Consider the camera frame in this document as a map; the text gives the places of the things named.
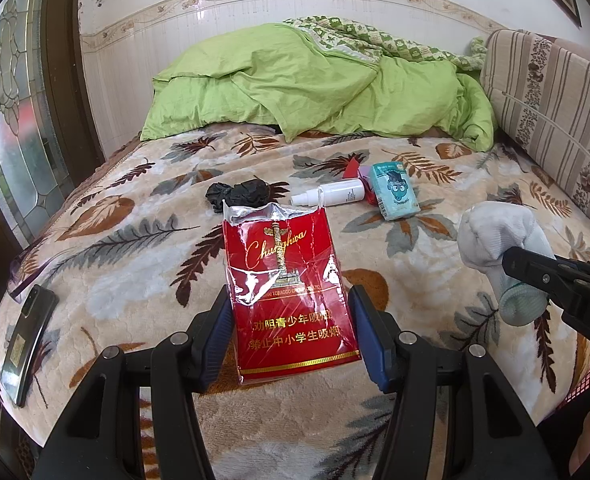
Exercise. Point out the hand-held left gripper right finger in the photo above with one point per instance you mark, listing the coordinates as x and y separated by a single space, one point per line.
367 345

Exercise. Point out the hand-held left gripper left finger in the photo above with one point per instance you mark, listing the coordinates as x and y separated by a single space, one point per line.
215 345

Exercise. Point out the white sock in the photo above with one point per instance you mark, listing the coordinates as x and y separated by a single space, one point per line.
495 240

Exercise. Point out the red cigarette packet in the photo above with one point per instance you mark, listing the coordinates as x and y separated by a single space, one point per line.
285 280

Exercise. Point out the leaf printed blanket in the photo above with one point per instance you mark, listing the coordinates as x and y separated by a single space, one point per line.
150 260

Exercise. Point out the teal cigarette packet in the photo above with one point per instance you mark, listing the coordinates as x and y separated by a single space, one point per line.
392 192

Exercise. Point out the white spray bottle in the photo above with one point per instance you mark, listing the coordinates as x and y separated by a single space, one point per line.
340 192

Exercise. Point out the black plastic bag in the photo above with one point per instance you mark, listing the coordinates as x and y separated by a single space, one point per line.
240 191

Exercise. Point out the striped headboard cushion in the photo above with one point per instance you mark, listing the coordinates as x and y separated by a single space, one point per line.
550 110

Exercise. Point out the red paper piece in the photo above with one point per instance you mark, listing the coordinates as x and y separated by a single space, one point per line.
352 169

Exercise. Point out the black smartphone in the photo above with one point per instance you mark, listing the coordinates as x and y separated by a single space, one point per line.
27 345

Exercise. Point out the plain green quilt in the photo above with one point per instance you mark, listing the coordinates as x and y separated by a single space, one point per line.
275 90

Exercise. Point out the green patterned quilt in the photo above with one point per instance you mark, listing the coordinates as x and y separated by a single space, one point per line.
375 40

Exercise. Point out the glass panel door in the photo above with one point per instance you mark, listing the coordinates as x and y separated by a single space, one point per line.
15 110

